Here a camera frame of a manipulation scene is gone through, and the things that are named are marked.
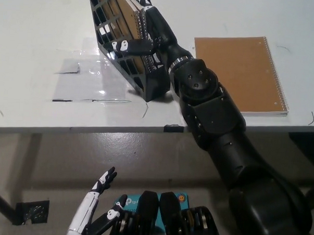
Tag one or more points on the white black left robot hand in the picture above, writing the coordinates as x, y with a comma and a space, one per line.
83, 213

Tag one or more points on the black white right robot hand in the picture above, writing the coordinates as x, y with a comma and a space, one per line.
161, 26

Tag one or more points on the brown spiral notebook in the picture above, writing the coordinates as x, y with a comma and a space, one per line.
127, 20
242, 69

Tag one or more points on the black lattice book holder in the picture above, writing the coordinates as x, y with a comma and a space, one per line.
156, 83

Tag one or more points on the teal cardboard box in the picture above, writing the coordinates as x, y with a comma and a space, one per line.
132, 201

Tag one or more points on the black floor plate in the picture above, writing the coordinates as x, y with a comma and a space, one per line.
33, 212

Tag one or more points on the grey upright table leg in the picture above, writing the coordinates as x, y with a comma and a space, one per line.
33, 156

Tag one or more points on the clear plastic sheet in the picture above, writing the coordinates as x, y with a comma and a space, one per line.
80, 85

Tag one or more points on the small black edge clip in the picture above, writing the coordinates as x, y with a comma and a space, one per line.
174, 128

